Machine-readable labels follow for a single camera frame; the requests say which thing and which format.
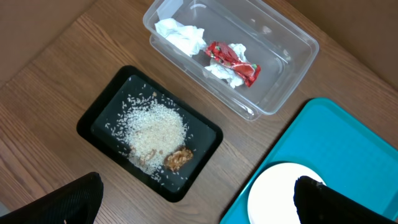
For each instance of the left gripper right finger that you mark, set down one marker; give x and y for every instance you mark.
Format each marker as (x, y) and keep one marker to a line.
(318, 204)

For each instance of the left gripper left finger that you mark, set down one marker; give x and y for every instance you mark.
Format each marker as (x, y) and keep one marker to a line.
(77, 202)

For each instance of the large white plate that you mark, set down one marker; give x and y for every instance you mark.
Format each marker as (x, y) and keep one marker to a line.
(271, 197)

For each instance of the teal serving tray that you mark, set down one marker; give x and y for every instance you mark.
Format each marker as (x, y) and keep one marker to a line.
(348, 156)

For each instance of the brown food scraps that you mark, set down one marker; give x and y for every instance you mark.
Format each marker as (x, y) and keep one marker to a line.
(177, 159)

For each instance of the red snack wrapper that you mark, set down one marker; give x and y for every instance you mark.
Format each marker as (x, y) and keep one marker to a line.
(224, 55)

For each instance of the white tissue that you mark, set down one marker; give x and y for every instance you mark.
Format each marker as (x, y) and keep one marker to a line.
(188, 39)
(228, 74)

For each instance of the white rice pile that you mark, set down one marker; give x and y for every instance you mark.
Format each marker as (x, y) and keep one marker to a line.
(148, 127)

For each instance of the black rectangular tray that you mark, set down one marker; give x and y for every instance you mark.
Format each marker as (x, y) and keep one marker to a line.
(101, 126)

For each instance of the clear plastic bin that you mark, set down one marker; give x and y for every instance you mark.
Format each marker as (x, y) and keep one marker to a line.
(283, 50)

